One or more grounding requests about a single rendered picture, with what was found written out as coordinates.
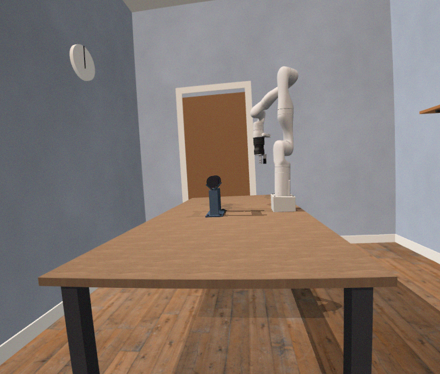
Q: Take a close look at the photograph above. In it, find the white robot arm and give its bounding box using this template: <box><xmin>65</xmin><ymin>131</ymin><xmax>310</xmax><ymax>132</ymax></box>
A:
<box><xmin>250</xmin><ymin>66</ymin><xmax>298</xmax><ymax>196</ymax></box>

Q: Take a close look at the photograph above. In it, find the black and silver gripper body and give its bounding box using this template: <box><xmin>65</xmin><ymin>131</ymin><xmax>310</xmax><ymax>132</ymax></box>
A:
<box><xmin>253</xmin><ymin>129</ymin><xmax>270</xmax><ymax>155</ymax></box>

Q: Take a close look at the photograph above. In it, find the blue metal cradle base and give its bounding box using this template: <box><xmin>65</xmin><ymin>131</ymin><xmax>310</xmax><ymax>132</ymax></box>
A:
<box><xmin>205</xmin><ymin>182</ymin><xmax>225</xmax><ymax>217</ymax></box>

